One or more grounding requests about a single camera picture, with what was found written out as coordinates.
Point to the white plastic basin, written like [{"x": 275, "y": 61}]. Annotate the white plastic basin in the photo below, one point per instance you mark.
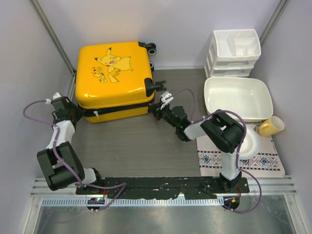
[{"x": 248, "y": 97}]

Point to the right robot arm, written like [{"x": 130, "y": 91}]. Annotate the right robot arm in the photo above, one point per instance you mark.
[{"x": 224, "y": 128}]

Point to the grey cable duct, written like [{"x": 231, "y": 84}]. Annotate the grey cable duct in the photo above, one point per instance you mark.
[{"x": 98, "y": 202}]

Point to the white drawer organizer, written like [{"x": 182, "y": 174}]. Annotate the white drawer organizer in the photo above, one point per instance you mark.
[{"x": 232, "y": 53}]

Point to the yellow mug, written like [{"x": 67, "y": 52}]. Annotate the yellow mug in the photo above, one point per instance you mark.
[{"x": 271, "y": 126}]

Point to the patterned placemat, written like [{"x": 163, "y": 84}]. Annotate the patterned placemat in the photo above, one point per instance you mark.
[{"x": 266, "y": 163}]

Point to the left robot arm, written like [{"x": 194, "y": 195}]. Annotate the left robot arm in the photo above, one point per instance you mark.
[{"x": 59, "y": 163}]

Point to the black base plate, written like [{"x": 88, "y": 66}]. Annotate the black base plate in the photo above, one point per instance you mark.
[{"x": 164, "y": 188}]

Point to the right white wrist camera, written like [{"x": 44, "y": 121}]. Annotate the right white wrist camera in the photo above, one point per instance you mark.
[{"x": 165, "y": 99}]

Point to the yellow Pikachu suitcase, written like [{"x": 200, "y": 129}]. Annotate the yellow Pikachu suitcase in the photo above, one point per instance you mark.
[{"x": 115, "y": 80}]

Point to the white round plate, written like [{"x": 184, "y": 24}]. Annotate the white round plate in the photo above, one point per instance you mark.
[{"x": 250, "y": 145}]

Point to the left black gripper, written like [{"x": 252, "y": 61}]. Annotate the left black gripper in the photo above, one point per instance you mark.
[{"x": 81, "y": 112}]

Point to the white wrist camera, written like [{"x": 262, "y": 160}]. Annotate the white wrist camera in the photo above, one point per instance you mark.
[
  {"x": 57, "y": 99},
  {"x": 165, "y": 99}
]

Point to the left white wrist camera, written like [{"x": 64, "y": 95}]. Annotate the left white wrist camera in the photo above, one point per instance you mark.
[{"x": 57, "y": 99}]

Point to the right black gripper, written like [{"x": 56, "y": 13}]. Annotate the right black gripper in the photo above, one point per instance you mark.
[{"x": 157, "y": 112}]

